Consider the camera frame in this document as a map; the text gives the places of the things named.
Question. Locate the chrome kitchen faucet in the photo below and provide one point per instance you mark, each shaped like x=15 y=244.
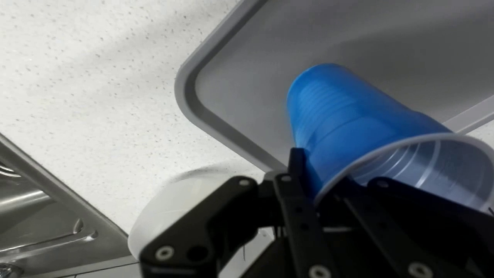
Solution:
x=32 y=241

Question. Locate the grey plastic tray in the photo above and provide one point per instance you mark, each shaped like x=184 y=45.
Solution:
x=360 y=36

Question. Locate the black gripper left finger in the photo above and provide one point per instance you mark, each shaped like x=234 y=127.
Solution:
x=294 y=221

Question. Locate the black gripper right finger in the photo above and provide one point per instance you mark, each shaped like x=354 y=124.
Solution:
x=411 y=232

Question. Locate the blue plastic cup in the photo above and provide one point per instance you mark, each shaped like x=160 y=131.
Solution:
x=350 y=118

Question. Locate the stainless steel sink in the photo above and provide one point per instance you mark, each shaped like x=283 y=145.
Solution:
x=47 y=206

